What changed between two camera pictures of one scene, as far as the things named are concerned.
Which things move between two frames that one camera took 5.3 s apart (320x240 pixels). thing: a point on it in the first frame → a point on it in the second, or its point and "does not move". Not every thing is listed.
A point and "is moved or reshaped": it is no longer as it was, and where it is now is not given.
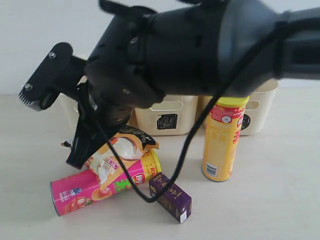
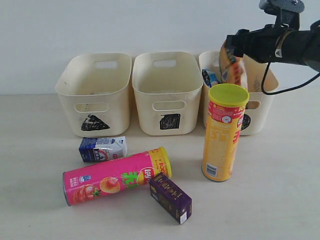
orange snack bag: [129, 143] is moved or reshaped
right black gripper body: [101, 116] → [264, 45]
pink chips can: [81, 190] is moved or reshaped
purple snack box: [176, 201] does not move
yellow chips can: [220, 138] does not move
